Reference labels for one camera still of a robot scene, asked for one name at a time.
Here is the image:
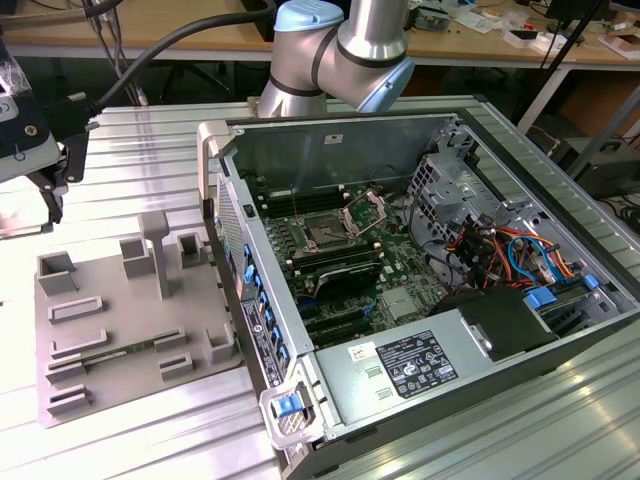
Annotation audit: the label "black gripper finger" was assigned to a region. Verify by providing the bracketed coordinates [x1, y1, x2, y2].
[29, 167, 67, 225]

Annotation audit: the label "black RAM slot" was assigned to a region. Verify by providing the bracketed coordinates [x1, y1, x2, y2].
[285, 239, 380, 259]
[291, 252, 384, 275]
[261, 197, 349, 217]
[258, 184, 346, 202]

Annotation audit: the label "CPU socket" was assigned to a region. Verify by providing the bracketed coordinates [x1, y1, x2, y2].
[299, 214, 347, 252]

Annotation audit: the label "black expansion slot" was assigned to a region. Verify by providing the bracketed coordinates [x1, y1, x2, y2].
[307, 322, 375, 347]
[302, 306, 370, 332]

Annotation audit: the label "grey parts rack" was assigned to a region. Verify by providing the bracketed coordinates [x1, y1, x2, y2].
[33, 209, 244, 430]

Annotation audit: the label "green RAM stick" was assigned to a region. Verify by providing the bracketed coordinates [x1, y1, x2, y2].
[79, 339, 161, 365]

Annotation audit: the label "open PC case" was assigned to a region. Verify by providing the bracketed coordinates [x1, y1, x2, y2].
[197, 94, 640, 480]

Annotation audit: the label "metal socket cover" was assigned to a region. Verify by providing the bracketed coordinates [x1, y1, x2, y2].
[339, 191, 395, 237]

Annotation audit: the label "black expansion card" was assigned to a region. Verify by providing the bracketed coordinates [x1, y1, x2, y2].
[312, 262, 382, 302]

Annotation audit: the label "green motherboard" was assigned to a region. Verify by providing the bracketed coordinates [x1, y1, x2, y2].
[249, 179, 451, 347]

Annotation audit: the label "silver power supply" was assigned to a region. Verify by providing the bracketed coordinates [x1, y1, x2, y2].
[314, 309, 501, 427]

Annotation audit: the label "silver chipset heatsink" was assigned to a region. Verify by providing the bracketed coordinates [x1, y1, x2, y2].
[382, 288, 426, 321]

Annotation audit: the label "silver drive cage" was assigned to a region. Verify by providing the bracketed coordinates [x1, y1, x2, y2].
[404, 152, 501, 241]

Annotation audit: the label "grey electronic device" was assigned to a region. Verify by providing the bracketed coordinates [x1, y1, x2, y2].
[413, 2, 455, 30]

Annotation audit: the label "white papers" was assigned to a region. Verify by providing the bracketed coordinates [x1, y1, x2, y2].
[452, 8, 501, 35]

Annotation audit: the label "black plastic shroud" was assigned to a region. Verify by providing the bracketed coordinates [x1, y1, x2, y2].
[429, 287, 559, 364]

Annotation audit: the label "small white box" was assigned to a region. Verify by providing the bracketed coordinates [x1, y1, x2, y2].
[503, 28, 557, 54]

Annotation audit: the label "long wooden desk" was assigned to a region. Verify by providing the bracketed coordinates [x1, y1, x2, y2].
[0, 0, 640, 69]

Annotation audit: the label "brown cardboard box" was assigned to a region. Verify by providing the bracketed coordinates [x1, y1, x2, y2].
[557, 74, 634, 136]

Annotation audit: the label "black box under desk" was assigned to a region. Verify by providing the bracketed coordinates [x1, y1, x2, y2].
[569, 142, 640, 201]

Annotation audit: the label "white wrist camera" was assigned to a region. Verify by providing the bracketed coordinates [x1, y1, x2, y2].
[0, 29, 89, 185]

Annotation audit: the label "thick black cable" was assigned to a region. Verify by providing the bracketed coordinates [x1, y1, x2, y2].
[62, 0, 279, 133]

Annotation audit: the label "grey case handle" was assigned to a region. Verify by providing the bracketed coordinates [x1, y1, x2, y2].
[197, 121, 237, 204]
[258, 380, 322, 447]

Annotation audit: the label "red orange wire bundle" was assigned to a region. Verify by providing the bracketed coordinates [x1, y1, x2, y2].
[444, 224, 586, 296]

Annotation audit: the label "blue wire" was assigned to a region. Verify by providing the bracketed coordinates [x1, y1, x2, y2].
[505, 233, 559, 287]

